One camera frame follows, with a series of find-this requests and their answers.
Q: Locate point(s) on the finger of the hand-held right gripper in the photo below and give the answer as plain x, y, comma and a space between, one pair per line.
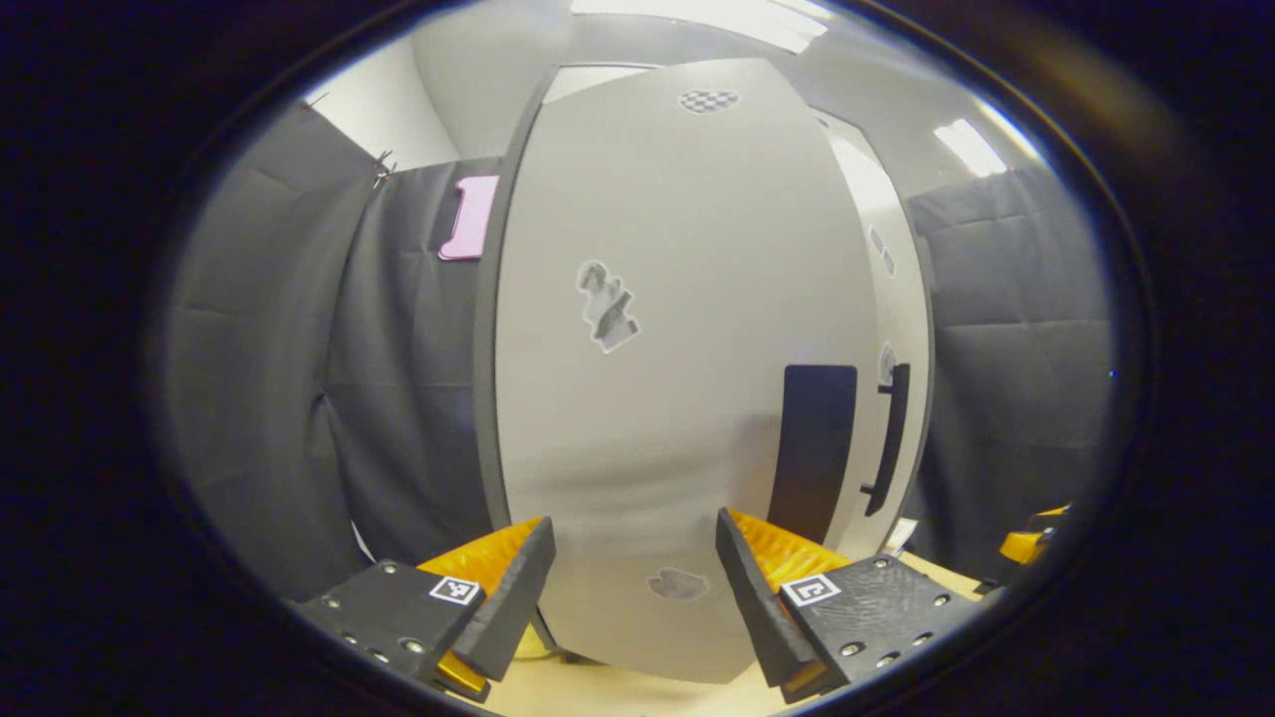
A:
1031, 543

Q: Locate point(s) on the grey shoe cabinet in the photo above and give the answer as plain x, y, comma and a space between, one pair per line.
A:
498, 398

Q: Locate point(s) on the grey shoe cabinet door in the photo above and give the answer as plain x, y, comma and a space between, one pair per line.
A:
687, 199
896, 299

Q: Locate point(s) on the black backdrop cloth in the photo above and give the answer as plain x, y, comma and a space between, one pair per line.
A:
299, 398
1016, 349

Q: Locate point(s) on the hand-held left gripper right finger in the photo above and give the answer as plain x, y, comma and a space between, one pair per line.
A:
757, 607

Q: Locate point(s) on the large ceiling light panel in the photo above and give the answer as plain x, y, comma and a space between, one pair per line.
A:
717, 15

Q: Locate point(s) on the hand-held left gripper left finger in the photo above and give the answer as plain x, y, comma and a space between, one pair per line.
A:
513, 607

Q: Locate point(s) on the small ceiling light panel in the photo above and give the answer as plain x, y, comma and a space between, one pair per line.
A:
971, 147

